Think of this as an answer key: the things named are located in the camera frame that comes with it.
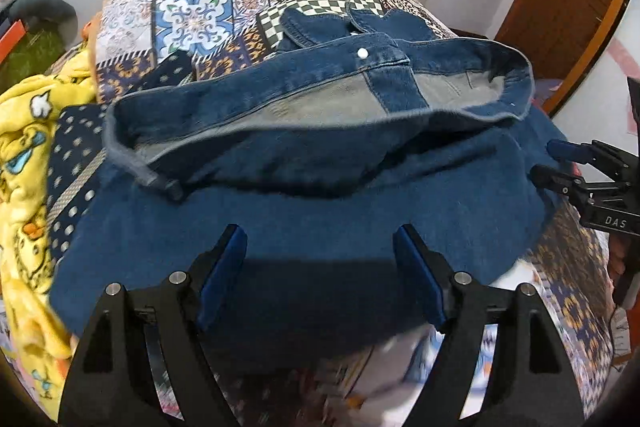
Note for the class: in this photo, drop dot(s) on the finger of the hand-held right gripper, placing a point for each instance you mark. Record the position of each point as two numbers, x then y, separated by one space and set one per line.
567 150
555 182

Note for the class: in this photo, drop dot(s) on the navy dotted cloth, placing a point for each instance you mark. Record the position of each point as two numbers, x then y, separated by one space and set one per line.
70 167

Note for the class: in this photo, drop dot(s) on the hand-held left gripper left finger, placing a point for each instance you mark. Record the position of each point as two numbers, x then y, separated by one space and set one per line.
222 277

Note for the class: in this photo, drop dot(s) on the white heart-print sliding door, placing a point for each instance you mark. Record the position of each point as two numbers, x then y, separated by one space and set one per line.
610 77

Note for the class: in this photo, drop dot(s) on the patchwork patterned bedspread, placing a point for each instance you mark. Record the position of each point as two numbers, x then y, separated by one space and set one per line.
200 12

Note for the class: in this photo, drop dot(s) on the blue denim jacket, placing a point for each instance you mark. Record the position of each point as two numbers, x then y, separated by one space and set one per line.
320 217

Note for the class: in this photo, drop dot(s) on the wooden wardrobe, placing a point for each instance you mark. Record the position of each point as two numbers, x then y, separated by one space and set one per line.
590 47

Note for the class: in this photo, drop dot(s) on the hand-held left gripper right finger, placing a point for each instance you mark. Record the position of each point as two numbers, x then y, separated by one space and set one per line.
417 277

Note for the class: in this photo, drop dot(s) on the yellow cartoon blanket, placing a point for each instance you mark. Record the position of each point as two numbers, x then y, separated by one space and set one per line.
25 157

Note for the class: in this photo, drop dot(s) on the green patterned cloth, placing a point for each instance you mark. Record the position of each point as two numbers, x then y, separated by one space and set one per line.
35 54

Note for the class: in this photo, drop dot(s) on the black case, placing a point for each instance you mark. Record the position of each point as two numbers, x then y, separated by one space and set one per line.
635 107

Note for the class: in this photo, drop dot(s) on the person's right hand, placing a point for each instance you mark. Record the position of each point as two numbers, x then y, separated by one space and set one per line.
620 257

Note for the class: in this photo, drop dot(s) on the orange box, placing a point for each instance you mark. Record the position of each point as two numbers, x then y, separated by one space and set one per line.
10 39

